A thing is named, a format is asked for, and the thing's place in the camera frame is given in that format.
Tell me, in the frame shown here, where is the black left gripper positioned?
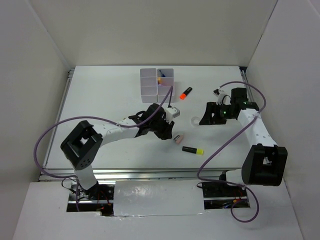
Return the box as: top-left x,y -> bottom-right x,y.
149,114 -> 175,141

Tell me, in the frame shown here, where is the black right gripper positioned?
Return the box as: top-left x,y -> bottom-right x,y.
199,101 -> 236,125

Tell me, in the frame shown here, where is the clear tape roll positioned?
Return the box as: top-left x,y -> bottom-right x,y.
191,116 -> 201,127

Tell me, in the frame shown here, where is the orange and black highlighter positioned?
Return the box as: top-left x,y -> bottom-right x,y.
179,87 -> 193,100

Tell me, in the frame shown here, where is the yellow and black highlighter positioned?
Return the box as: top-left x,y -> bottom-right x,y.
182,146 -> 204,156

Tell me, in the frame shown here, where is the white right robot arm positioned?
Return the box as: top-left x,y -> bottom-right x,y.
199,87 -> 288,196

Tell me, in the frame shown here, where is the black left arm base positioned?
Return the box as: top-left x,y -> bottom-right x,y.
61,178 -> 115,209

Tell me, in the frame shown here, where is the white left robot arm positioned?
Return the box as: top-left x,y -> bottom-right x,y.
60,103 -> 180,200

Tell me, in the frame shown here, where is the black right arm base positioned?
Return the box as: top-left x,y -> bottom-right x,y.
196,181 -> 247,209

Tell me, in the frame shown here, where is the right white divided container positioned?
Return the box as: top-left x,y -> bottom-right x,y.
157,68 -> 175,103

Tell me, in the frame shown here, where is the white divided container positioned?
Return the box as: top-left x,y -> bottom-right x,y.
139,68 -> 158,104
157,68 -> 175,103

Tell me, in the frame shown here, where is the left white divided container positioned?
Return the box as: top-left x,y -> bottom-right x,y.
139,68 -> 158,104

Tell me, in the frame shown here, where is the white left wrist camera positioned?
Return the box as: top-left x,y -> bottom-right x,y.
164,107 -> 180,123

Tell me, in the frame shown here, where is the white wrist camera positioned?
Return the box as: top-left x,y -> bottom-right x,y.
164,107 -> 180,123
213,87 -> 228,105

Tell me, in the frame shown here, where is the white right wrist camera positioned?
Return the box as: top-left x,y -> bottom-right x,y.
213,87 -> 228,105

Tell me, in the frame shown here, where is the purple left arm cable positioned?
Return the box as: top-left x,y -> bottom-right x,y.
33,85 -> 175,213

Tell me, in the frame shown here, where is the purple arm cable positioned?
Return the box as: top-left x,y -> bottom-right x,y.
33,85 -> 175,213
197,81 -> 267,223

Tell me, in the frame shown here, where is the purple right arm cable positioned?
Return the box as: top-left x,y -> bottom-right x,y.
197,81 -> 267,223

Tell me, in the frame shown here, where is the aluminium table frame rail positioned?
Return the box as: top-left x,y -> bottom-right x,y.
40,66 -> 250,179

